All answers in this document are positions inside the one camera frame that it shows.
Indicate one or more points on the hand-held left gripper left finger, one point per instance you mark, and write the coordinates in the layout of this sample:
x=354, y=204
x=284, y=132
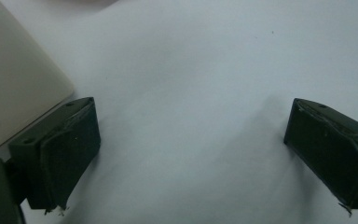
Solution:
x=65, y=149

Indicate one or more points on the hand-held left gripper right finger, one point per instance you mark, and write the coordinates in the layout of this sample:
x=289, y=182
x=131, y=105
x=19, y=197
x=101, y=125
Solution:
x=329, y=149

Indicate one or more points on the white box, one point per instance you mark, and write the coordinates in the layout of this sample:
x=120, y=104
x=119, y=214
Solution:
x=15, y=77

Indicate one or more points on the light grey table mat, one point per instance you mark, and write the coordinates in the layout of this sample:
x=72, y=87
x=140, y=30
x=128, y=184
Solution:
x=192, y=93

